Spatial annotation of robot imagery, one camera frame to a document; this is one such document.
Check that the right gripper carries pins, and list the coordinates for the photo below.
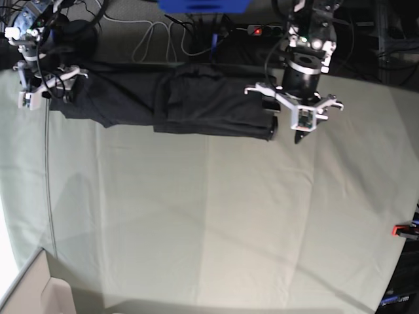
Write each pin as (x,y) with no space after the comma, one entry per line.
(58,83)

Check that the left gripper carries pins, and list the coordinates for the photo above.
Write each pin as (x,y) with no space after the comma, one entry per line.
(299,87)

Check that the black t-shirt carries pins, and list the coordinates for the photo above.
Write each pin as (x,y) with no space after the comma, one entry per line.
(190,98)

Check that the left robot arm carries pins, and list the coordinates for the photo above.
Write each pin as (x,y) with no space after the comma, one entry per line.
(312,40)

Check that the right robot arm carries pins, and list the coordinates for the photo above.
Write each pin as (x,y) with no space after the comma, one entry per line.
(50,44)

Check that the black round bag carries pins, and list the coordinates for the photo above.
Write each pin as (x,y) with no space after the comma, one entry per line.
(82,42)

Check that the black power strip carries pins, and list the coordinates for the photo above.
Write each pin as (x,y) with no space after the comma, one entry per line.
(264,31)

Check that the blue box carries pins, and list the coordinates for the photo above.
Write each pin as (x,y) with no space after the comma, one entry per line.
(203,6)

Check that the right red black clamp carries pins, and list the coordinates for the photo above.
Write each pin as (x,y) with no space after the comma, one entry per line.
(406,231)

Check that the black equipment box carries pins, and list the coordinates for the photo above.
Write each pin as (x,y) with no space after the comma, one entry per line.
(401,295)

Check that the cardboard box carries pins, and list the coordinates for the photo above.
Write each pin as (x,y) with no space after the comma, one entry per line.
(36,291)

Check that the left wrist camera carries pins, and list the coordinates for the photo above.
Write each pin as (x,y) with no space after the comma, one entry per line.
(303,118)

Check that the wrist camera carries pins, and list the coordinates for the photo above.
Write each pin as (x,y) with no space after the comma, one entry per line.
(29,100)
(303,118)

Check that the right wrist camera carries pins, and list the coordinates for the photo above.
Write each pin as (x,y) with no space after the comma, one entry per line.
(29,100)

